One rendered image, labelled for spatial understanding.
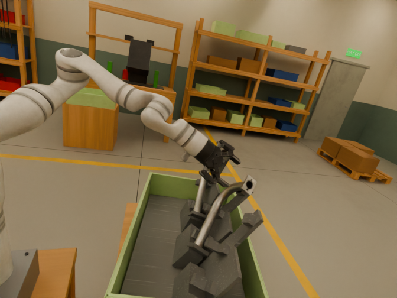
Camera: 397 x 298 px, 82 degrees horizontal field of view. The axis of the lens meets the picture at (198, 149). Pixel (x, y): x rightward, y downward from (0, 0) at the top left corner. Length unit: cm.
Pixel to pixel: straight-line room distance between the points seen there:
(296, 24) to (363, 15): 171
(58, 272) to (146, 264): 25
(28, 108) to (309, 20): 624
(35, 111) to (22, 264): 39
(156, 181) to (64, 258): 48
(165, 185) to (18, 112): 70
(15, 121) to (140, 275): 55
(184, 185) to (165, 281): 47
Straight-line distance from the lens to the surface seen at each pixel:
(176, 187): 114
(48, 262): 90
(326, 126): 736
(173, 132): 67
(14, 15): 539
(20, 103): 67
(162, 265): 86
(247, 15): 583
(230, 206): 85
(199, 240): 80
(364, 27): 744
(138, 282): 82
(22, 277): 75
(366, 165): 520
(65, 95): 78
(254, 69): 535
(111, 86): 73
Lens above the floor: 150
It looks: 21 degrees down
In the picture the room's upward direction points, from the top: 12 degrees clockwise
